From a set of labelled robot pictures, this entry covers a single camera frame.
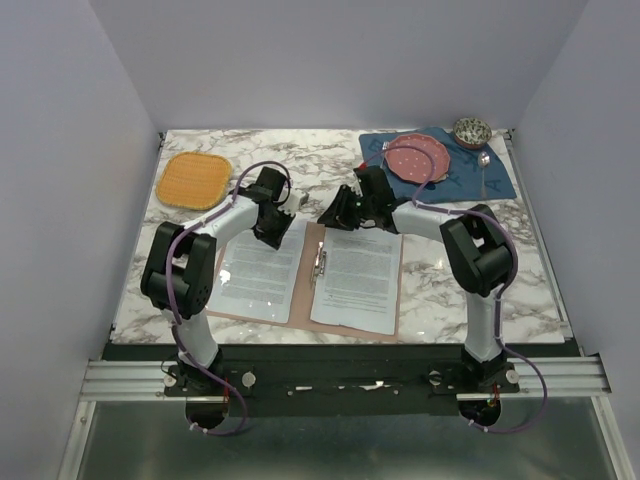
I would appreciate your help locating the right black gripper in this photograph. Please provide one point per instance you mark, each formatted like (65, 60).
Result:
(336, 216)

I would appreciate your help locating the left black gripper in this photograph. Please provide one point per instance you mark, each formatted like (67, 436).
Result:
(275, 240)

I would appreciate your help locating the printed paper sheet top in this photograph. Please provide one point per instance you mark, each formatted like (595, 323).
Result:
(256, 281)

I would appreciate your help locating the printed paper stack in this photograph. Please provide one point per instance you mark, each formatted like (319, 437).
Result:
(359, 285)

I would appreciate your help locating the pink folder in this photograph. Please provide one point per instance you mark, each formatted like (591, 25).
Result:
(303, 295)

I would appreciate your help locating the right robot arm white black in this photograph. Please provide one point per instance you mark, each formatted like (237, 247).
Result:
(481, 255)

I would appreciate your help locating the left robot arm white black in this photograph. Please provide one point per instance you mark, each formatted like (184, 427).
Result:
(179, 273)

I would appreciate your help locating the metal folder clip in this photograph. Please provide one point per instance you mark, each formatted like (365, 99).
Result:
(319, 263)

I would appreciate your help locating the pink dotted plate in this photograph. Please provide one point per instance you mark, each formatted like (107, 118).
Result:
(416, 158)

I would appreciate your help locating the orange woven mat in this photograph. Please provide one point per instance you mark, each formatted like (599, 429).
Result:
(194, 181)

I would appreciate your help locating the blue cloth placemat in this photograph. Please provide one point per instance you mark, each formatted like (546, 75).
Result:
(463, 182)

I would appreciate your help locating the floral patterned bowl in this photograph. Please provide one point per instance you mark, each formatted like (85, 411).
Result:
(471, 133)

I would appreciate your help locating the silver spoon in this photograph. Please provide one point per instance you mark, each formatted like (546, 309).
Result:
(484, 162)

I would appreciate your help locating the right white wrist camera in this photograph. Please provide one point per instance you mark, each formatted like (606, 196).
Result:
(356, 188)

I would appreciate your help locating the black mounting base plate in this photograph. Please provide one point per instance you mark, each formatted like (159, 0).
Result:
(342, 380)

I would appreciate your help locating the aluminium rail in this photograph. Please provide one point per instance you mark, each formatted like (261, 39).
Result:
(121, 381)

